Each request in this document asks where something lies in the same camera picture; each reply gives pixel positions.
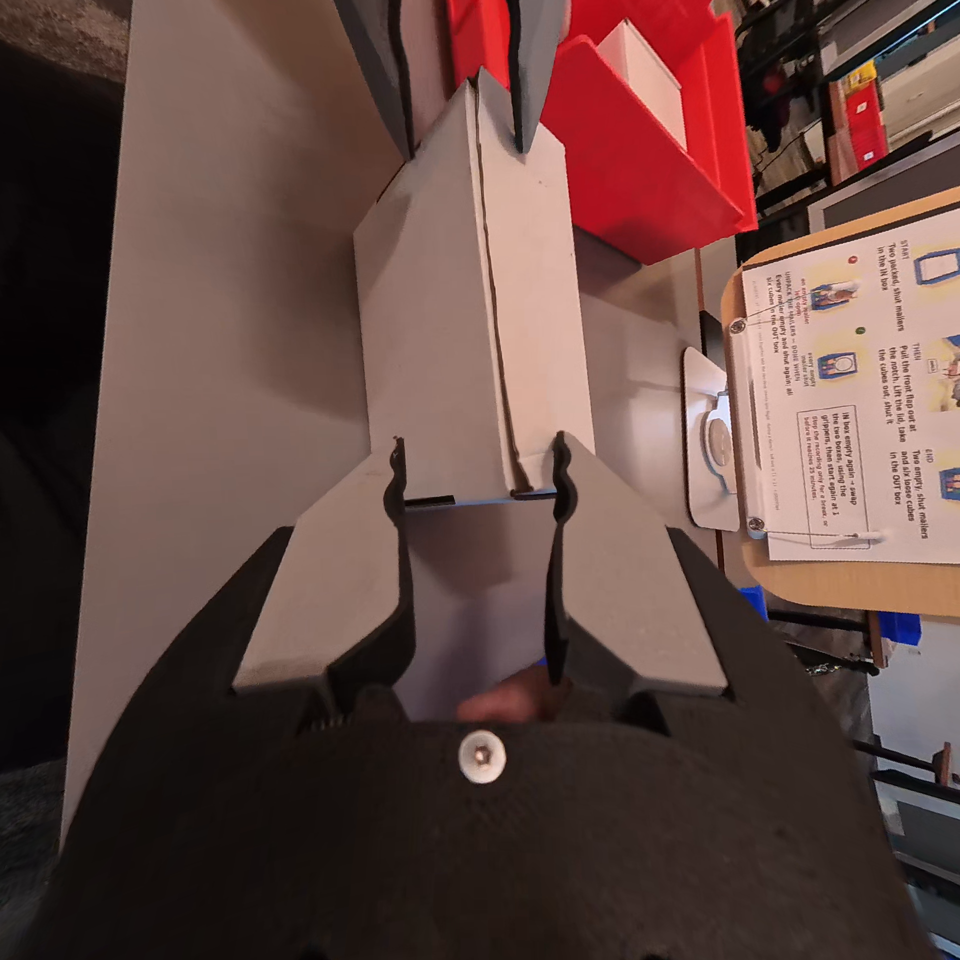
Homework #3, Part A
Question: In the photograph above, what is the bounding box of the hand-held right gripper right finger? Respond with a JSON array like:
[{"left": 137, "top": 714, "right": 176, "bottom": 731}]
[{"left": 543, "top": 431, "right": 729, "bottom": 695}]

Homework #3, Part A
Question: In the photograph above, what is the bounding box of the red plastic bin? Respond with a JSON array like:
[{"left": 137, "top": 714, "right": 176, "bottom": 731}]
[{"left": 446, "top": 0, "right": 759, "bottom": 265}]

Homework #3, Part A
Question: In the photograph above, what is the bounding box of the printed instruction sheet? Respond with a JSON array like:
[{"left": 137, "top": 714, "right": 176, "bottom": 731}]
[{"left": 731, "top": 206, "right": 960, "bottom": 565}]

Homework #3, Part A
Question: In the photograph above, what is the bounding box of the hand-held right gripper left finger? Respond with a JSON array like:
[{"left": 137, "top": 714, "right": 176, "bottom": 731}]
[{"left": 232, "top": 437, "right": 416, "bottom": 695}]

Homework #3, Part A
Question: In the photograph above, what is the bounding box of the red storage case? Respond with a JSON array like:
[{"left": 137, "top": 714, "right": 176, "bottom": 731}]
[{"left": 843, "top": 61, "right": 890, "bottom": 162}]

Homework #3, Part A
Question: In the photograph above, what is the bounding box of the wooden sign board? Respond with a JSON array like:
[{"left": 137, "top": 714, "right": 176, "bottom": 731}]
[{"left": 720, "top": 187, "right": 960, "bottom": 618}]

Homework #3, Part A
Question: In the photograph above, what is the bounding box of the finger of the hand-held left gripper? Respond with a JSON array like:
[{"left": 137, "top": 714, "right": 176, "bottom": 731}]
[
  {"left": 506, "top": 0, "right": 573, "bottom": 155},
  {"left": 333, "top": 0, "right": 415, "bottom": 161}
]

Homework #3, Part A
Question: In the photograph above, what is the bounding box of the white cardboard box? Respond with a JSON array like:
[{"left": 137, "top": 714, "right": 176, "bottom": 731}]
[
  {"left": 352, "top": 67, "right": 597, "bottom": 505},
  {"left": 596, "top": 18, "right": 687, "bottom": 151}
]

